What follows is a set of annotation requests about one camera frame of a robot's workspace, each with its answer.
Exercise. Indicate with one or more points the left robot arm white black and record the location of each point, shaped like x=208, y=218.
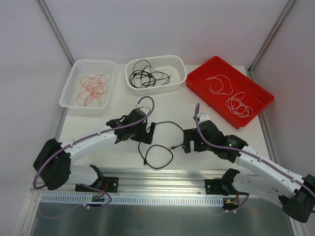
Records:
x=55, y=164

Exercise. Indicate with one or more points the white perforated rounded basket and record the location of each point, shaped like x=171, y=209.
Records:
x=155, y=74

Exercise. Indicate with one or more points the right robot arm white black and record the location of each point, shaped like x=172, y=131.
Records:
x=235, y=150

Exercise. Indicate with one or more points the left aluminium frame post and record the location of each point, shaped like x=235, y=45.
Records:
x=50, y=19

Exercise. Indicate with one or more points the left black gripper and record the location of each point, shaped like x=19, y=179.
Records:
x=143, y=132

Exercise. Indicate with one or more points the red plastic tray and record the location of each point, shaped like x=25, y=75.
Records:
x=233, y=95

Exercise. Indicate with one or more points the right aluminium frame post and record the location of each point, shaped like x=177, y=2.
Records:
x=272, y=34

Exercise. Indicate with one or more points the aluminium frame post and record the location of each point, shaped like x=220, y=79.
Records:
x=50, y=19
x=272, y=34

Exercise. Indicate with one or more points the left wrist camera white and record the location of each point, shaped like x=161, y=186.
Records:
x=143, y=108

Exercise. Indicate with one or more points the white slotted cable duct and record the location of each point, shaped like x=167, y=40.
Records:
x=133, y=200

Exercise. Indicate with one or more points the aluminium mounting rail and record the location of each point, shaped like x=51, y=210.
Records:
x=157, y=180

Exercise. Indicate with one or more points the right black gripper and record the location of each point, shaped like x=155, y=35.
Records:
x=192, y=140

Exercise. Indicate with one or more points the clear white rectangular basket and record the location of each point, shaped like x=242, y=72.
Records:
x=89, y=85

